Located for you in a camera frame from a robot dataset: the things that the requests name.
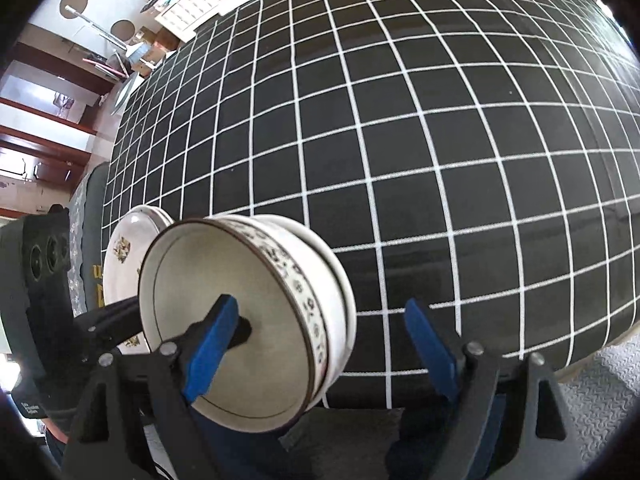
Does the blue patterned ceramic bowl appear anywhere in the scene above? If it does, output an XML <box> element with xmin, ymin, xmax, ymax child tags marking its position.
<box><xmin>138</xmin><ymin>216</ymin><xmax>345</xmax><ymax>434</ymax></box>

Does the cartoon print white plate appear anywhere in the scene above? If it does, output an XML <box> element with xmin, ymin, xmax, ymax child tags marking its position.
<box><xmin>102</xmin><ymin>204</ymin><xmax>176</xmax><ymax>356</ymax></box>

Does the white speckled bowl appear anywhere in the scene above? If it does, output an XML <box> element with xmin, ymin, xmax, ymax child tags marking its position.
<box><xmin>256</xmin><ymin>214</ymin><xmax>346</xmax><ymax>405</ymax></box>

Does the plain white bowl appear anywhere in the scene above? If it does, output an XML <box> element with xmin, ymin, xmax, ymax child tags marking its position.
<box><xmin>299</xmin><ymin>226</ymin><xmax>357</xmax><ymax>370</ymax></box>

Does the grey sofa cushion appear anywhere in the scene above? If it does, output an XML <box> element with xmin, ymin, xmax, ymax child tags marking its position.
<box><xmin>67</xmin><ymin>162</ymin><xmax>108</xmax><ymax>316</ymax></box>

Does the black white grid tablecloth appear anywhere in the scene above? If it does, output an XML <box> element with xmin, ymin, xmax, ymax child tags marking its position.
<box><xmin>101</xmin><ymin>0</ymin><xmax>639</xmax><ymax>408</ymax></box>

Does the white plastic bin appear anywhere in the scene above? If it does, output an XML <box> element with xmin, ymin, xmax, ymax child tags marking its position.
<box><xmin>111</xmin><ymin>72</ymin><xmax>144</xmax><ymax>116</ymax></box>

